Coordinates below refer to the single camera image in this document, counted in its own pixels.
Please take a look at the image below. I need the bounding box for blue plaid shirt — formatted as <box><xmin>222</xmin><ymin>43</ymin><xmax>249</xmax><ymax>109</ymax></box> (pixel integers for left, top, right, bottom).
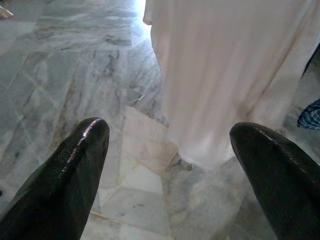
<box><xmin>296</xmin><ymin>98</ymin><xmax>320</xmax><ymax>131</ymax></box>

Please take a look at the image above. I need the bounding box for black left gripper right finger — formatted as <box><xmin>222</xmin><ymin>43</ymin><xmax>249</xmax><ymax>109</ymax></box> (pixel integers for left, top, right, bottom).
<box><xmin>229</xmin><ymin>121</ymin><xmax>320</xmax><ymax>240</ymax></box>

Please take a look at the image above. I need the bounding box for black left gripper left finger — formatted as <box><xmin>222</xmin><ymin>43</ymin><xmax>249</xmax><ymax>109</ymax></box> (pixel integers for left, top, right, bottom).
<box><xmin>0</xmin><ymin>117</ymin><xmax>110</xmax><ymax>240</ymax></box>

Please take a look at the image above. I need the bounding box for cream white shirt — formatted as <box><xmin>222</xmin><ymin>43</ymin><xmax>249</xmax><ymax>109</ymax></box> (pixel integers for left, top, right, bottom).
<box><xmin>142</xmin><ymin>0</ymin><xmax>320</xmax><ymax>170</ymax></box>

